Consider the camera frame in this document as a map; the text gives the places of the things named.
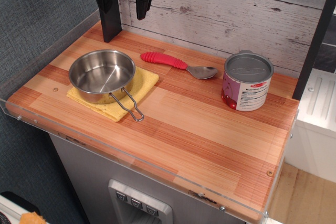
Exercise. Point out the silver ice dispenser panel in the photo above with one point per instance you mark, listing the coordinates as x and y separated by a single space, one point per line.
139 203

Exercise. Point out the white toy sink unit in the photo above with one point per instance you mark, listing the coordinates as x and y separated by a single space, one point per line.
311 146

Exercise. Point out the red handled metal spoon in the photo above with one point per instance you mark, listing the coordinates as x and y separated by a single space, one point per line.
198 72

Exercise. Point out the black upright post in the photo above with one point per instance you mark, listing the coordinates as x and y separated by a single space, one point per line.
110 21
310 59

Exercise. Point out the black right upright post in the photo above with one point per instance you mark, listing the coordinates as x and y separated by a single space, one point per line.
310 59

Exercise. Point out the clear acrylic table guard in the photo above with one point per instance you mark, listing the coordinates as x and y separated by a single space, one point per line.
189 139

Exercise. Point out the stainless steel pot wire handle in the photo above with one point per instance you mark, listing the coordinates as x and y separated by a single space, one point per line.
105 77

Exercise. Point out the grey toy fridge cabinet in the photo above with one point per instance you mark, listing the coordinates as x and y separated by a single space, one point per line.
91 175

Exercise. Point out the toy cherry can grey lid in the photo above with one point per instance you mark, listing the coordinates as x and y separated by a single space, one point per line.
246 80

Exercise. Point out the orange object bottom left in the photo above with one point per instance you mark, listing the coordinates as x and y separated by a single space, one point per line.
32 218

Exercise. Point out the black left upright post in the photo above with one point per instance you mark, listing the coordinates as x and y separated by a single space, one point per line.
110 21

